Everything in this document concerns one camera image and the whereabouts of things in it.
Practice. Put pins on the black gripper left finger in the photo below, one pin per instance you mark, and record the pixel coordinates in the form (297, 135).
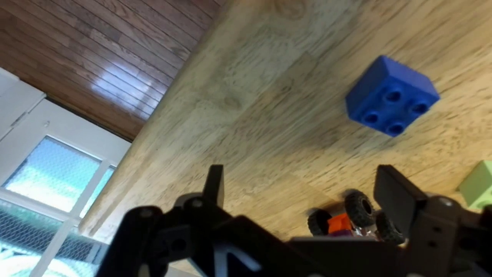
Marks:
(154, 241)

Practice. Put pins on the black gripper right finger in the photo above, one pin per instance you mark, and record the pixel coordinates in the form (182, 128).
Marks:
(431, 232)

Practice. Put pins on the blue toy building block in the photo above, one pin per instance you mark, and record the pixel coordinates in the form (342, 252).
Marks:
(389, 87)

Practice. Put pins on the small green toy block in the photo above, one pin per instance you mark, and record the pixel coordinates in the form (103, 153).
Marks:
(478, 187)

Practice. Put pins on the white glass door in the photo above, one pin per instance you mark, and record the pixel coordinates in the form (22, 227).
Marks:
(51, 175)

